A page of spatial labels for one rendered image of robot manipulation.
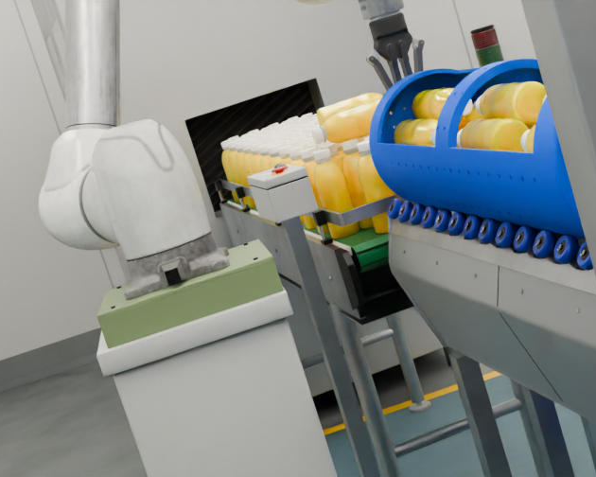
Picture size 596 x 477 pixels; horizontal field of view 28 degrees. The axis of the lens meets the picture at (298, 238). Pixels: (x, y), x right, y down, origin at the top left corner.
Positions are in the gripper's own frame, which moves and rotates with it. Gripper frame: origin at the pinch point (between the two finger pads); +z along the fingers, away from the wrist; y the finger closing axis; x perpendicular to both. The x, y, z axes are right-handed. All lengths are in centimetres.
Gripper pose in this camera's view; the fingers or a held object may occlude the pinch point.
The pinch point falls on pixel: (412, 109)
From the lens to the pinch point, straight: 253.1
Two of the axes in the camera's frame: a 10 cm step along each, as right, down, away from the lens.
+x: 2.3, 1.0, -9.7
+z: 3.0, 9.4, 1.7
